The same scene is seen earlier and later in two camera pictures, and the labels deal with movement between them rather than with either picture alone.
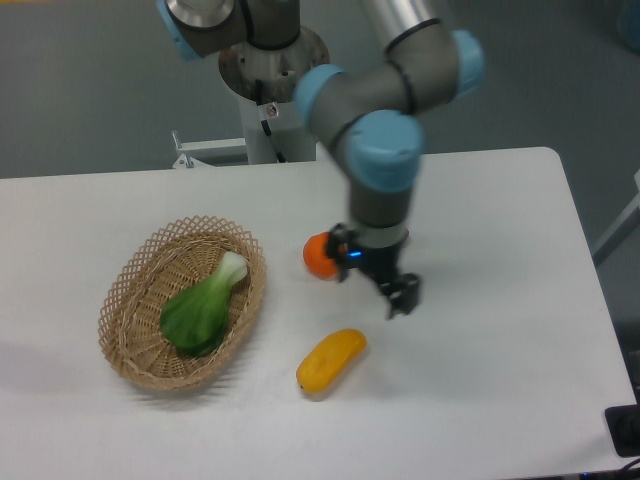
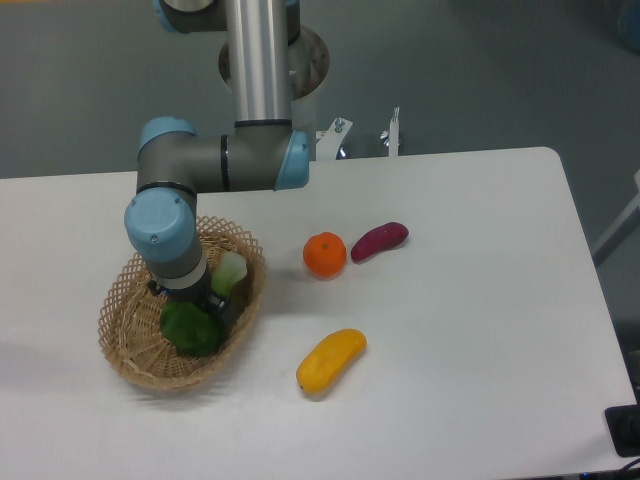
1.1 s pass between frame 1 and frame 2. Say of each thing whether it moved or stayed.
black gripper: moved
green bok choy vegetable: stayed
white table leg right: stayed
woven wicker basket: stayed
